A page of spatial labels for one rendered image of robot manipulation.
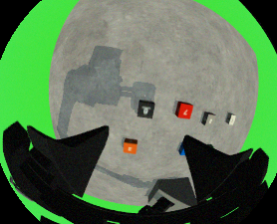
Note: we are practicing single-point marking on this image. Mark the red block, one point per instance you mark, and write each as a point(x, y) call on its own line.
point(183, 110)

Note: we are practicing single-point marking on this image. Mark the cream block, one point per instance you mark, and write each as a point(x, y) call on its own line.
point(230, 118)

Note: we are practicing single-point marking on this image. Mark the blue block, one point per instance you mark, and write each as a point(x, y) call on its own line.
point(181, 152)

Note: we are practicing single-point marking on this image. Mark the orange block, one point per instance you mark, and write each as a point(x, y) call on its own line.
point(130, 145)

